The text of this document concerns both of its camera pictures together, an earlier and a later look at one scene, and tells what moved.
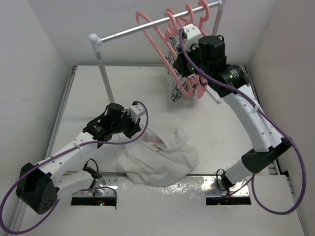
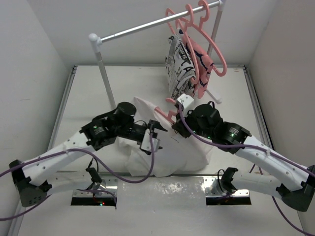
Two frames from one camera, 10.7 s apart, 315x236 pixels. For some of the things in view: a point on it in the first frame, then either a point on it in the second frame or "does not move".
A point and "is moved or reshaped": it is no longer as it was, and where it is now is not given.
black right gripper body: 186,68 → 190,118
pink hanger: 191,86 → 170,113
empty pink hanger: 204,18 does not move
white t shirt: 157,157 is moved or reshaped
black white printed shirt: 178,88 does not move
